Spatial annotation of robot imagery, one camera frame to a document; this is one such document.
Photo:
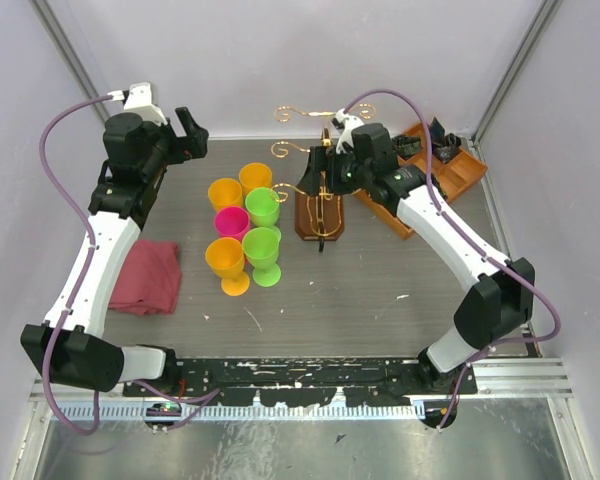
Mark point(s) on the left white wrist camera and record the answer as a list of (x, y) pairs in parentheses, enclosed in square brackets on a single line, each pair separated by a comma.
[(139, 99)]

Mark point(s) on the black folded item in tray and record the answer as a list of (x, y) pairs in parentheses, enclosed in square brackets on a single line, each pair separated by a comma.
[(445, 145)]

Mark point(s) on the red folded cloth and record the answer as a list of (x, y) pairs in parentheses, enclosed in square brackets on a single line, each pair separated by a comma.
[(149, 281)]

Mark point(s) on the black mounting base plate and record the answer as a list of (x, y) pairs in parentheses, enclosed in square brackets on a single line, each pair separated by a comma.
[(302, 382)]

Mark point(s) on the pink wine glass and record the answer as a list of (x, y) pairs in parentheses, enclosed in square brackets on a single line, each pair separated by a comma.
[(233, 222)]

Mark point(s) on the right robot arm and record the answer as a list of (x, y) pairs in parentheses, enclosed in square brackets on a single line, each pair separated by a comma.
[(498, 297)]

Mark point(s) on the wooden compartment tray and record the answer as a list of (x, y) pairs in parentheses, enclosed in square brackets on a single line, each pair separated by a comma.
[(455, 178)]

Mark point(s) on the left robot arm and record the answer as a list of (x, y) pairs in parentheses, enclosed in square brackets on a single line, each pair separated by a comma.
[(67, 347)]

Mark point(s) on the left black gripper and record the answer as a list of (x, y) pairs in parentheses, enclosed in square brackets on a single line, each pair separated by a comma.
[(193, 146)]

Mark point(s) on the orange wine glass front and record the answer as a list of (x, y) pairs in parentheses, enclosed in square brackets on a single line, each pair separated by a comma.
[(225, 257)]

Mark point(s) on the black pouch in tray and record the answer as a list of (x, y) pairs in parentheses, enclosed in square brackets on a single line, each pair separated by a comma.
[(406, 146)]

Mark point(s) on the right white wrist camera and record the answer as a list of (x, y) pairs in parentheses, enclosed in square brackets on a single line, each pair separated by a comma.
[(345, 123)]

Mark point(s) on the green wine glass front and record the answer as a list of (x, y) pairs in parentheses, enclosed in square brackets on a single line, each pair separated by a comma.
[(261, 247)]

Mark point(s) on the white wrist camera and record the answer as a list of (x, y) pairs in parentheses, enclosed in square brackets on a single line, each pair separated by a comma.
[(139, 99), (345, 123)]

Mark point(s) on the orange wine glass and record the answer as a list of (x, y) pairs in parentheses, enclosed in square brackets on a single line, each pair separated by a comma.
[(255, 175), (224, 193), (225, 257)]

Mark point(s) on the green wine glass back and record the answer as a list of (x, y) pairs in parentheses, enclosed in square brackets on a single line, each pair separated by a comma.
[(263, 207)]

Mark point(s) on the green wine glass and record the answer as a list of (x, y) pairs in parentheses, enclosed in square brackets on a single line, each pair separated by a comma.
[(263, 207), (261, 247)]

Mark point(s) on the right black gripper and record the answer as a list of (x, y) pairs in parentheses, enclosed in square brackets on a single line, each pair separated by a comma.
[(323, 159)]

